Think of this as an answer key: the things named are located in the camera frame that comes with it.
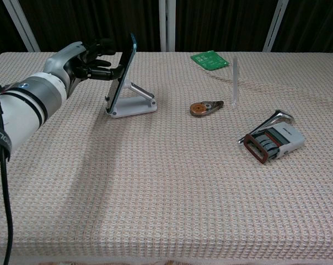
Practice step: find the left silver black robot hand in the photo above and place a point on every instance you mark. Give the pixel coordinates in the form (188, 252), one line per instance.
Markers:
(64, 59)

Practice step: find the black smartphone blue edge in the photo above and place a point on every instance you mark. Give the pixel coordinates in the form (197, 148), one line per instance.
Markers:
(114, 95)

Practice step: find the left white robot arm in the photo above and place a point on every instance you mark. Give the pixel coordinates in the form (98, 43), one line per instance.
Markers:
(23, 118)

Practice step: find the white folding phone stand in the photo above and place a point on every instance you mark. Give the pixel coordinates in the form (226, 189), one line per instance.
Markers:
(136, 106)

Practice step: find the black pleated curtain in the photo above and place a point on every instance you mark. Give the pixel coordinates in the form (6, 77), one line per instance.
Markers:
(224, 25)
(1, 30)
(94, 19)
(312, 25)

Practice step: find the green circuit board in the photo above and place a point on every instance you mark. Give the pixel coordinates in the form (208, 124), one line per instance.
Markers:
(209, 60)

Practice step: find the brown correction tape dispenser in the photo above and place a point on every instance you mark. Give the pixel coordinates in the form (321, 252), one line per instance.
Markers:
(201, 109)

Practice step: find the beige waffle tablecloth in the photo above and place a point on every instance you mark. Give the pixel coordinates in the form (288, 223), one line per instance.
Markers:
(166, 193)

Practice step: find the clear plastic tube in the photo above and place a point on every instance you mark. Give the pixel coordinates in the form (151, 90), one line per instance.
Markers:
(235, 82)

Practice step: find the white date stamp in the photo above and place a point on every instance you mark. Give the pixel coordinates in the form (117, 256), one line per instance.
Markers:
(286, 138)

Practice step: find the aluminium frame post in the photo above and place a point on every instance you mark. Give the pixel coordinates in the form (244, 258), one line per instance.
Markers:
(275, 25)
(21, 25)
(167, 25)

